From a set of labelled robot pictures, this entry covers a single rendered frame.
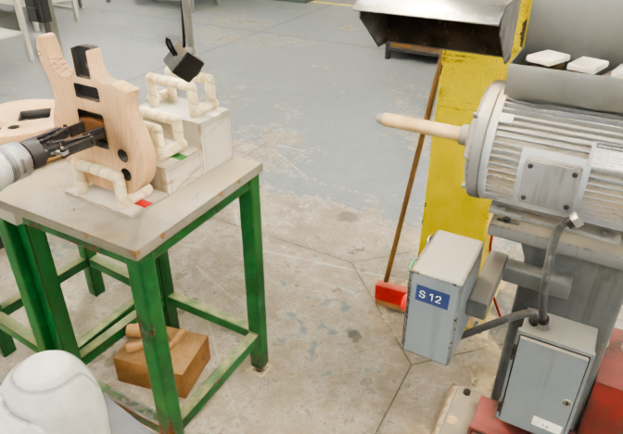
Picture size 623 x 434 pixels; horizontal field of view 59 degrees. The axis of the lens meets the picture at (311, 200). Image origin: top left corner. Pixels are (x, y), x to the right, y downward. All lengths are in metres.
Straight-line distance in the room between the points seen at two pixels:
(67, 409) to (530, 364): 0.91
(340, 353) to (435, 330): 1.36
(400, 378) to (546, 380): 1.13
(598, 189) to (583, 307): 0.28
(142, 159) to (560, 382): 1.11
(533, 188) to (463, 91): 1.10
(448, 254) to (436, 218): 1.35
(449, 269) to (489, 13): 0.49
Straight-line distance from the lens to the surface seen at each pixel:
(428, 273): 1.03
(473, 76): 2.15
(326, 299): 2.68
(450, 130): 1.26
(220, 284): 2.80
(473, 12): 1.16
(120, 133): 1.53
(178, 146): 1.69
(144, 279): 1.52
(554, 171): 1.10
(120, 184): 1.58
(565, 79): 1.11
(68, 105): 1.66
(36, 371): 1.14
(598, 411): 1.47
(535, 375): 1.30
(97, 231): 1.56
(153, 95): 1.84
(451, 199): 2.36
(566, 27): 1.24
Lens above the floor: 1.73
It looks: 30 degrees down
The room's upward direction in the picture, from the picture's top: straight up
